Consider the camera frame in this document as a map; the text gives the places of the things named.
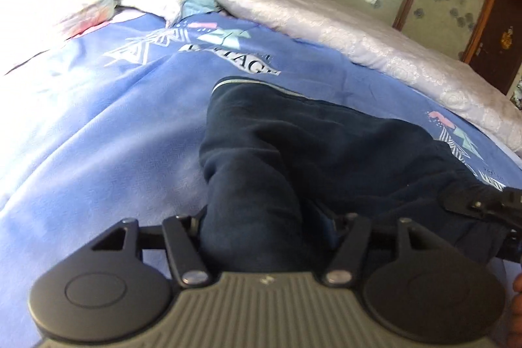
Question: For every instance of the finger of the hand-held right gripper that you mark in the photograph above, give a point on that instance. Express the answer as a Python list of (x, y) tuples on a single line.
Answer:
[(469, 201), (513, 246)]

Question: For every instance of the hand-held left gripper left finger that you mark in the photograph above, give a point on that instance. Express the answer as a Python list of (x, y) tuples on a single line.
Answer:
[(181, 246)]

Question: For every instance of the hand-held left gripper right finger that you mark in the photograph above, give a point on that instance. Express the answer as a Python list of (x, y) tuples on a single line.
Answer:
[(328, 227)]

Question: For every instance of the navy blue pants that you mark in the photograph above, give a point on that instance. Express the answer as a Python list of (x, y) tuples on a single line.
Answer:
[(306, 152)]

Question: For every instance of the person's right hand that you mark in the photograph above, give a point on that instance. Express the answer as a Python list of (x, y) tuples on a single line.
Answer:
[(517, 315)]

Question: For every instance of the blue printed bed sheet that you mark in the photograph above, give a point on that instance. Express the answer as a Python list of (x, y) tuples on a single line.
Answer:
[(122, 128)]

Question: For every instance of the dark brown wooden door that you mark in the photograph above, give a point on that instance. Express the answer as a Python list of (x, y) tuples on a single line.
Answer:
[(497, 30)]

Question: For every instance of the lilac floral quilt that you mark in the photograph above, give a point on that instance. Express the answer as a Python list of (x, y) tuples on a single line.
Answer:
[(326, 26)]

